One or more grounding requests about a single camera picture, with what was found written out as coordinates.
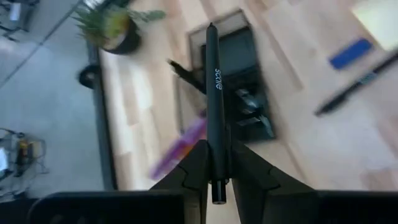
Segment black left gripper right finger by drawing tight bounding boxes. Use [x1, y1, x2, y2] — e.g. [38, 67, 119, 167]
[229, 139, 315, 224]

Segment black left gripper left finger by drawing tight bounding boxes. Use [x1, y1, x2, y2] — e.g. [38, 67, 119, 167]
[150, 139, 210, 224]

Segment purple scissors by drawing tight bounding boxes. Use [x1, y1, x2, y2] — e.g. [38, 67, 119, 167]
[149, 116, 208, 181]

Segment black scale pen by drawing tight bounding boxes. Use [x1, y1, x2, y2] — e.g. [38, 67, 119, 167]
[313, 49, 398, 118]
[205, 22, 231, 205]
[167, 58, 206, 94]

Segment blue eraser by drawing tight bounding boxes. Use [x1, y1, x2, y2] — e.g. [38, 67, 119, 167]
[328, 37, 374, 70]

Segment yellow sticky note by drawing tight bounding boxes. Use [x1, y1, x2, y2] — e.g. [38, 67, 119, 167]
[351, 0, 398, 52]

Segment black mesh desk organizer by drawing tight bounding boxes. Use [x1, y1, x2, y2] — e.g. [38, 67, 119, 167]
[167, 9, 276, 142]

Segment potted succulent plant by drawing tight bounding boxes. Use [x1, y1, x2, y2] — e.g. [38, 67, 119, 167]
[73, 0, 167, 55]

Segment cluttered equipment cart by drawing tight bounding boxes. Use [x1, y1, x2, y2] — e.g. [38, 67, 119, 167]
[0, 127, 49, 200]

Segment black frame bracket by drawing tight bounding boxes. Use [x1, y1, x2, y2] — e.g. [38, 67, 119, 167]
[77, 63, 101, 90]

